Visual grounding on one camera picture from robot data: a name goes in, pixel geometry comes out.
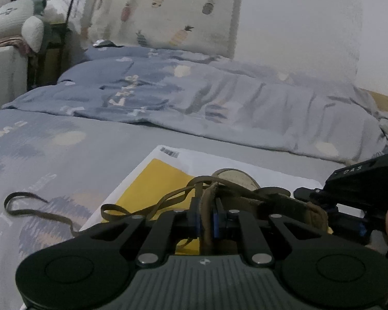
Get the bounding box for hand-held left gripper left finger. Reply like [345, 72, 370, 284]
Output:
[91, 197, 202, 269]

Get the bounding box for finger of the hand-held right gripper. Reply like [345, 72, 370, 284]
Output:
[293, 186, 341, 211]
[329, 212, 371, 245]

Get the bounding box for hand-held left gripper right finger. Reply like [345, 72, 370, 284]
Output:
[213, 197, 321, 269]

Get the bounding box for olive shoelace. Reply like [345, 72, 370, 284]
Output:
[3, 174, 279, 243]

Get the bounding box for white yellow plastic mailer bag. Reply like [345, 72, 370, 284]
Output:
[80, 145, 367, 256]

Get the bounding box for blue-grey printed quilt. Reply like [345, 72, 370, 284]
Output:
[2, 45, 388, 166]

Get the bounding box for grey printed bed sheet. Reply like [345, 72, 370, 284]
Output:
[0, 108, 388, 310]

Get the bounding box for pineapple print curtain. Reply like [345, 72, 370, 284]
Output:
[81, 0, 247, 59]

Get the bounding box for white storage box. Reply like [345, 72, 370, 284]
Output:
[0, 45, 30, 114]

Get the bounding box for black metal clothes rack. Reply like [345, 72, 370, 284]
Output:
[11, 0, 85, 82]

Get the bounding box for pink checked cloth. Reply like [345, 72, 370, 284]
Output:
[0, 37, 33, 59]

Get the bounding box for white grey plush toy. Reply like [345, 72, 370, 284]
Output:
[0, 0, 50, 54]

